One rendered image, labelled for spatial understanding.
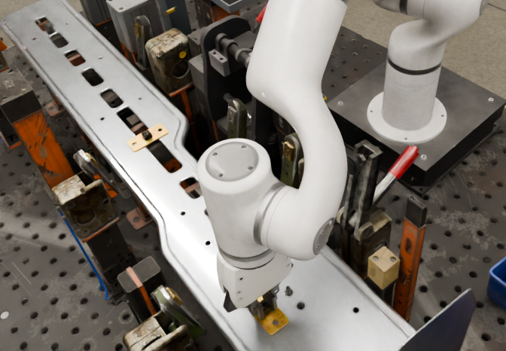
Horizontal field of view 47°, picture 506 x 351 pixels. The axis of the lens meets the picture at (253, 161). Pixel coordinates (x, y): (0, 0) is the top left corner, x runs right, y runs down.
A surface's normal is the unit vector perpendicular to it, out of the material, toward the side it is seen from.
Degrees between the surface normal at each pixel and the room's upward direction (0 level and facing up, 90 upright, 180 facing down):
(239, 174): 5
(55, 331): 0
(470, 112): 2
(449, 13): 87
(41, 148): 90
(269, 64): 43
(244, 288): 89
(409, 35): 29
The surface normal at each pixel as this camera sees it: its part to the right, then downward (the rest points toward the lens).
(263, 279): 0.57, 0.59
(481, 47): -0.11, -0.67
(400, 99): -0.52, 0.68
